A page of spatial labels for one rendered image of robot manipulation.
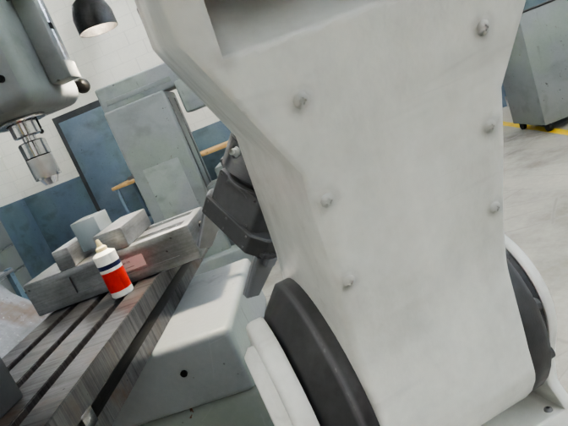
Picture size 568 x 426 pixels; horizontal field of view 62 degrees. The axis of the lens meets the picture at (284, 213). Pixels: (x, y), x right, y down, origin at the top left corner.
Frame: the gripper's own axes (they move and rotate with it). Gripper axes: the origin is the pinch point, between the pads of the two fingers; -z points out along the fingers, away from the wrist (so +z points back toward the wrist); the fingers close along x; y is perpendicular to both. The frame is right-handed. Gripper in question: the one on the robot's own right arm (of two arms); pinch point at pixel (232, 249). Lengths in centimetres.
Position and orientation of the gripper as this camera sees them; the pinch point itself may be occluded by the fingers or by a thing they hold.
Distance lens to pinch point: 59.1
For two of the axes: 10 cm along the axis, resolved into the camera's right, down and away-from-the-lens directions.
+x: -6.3, -5.2, 5.7
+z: 3.2, -8.5, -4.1
